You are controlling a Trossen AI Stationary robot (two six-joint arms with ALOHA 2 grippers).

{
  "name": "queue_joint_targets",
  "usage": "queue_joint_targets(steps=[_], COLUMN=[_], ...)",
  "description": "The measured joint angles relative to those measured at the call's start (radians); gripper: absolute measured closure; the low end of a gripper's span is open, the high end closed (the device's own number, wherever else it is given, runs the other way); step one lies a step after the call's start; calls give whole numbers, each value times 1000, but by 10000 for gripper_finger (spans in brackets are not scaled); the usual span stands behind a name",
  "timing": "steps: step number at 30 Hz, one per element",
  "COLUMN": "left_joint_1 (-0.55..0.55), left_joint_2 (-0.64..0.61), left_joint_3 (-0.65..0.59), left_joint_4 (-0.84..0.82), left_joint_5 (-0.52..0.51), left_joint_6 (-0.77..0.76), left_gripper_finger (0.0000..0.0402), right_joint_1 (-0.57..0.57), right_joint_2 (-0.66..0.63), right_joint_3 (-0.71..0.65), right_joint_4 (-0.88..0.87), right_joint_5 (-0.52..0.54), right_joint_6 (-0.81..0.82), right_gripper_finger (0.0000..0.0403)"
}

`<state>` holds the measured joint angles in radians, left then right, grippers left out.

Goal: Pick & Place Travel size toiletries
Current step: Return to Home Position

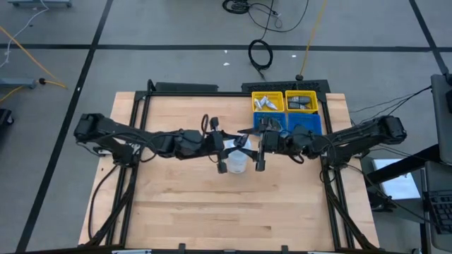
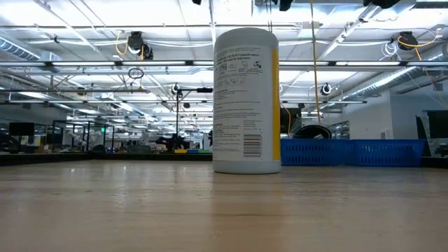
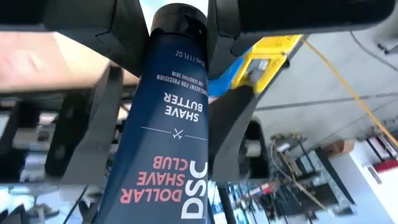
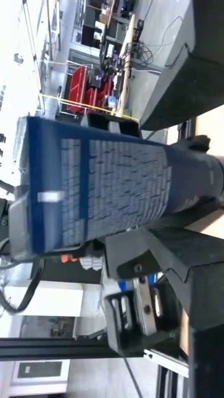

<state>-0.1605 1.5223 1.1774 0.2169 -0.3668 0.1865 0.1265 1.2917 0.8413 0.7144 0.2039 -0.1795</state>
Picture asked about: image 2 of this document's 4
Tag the white plastic cup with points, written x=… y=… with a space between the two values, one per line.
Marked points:
x=245 y=105

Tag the black panel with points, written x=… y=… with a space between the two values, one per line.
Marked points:
x=437 y=124

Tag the blue plastic basket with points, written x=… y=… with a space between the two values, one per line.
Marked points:
x=311 y=152
x=385 y=153

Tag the black camera stand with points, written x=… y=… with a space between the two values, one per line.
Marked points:
x=177 y=115

